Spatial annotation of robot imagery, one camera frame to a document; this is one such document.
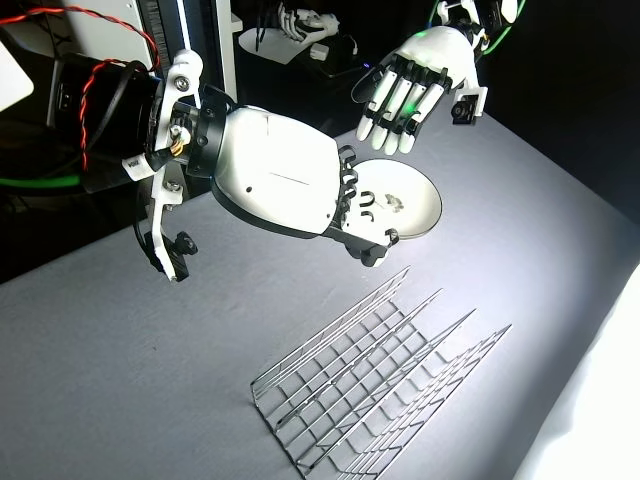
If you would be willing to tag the white display stand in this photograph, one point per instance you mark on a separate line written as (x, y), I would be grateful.
(270, 42)

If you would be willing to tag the white plate with grey print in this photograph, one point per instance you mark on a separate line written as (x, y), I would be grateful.
(431, 226)
(410, 185)

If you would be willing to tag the white power adapter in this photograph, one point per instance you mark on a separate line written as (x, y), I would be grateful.
(320, 52)

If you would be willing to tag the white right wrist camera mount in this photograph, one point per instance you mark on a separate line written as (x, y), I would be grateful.
(182, 75)

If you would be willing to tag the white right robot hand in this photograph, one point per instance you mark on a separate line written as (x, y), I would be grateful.
(280, 170)

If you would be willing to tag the spare white robot hand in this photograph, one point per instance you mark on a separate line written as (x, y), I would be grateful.
(305, 20)

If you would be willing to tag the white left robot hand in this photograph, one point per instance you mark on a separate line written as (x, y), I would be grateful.
(440, 55)

